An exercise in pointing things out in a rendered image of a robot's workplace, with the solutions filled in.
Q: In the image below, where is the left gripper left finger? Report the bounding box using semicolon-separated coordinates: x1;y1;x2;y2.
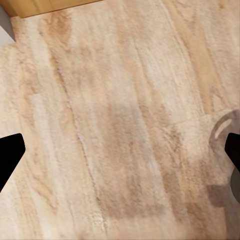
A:
0;133;26;192

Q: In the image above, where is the trash can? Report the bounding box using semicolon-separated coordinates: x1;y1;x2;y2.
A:
230;168;240;203

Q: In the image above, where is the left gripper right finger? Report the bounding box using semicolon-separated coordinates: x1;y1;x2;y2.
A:
224;133;240;172

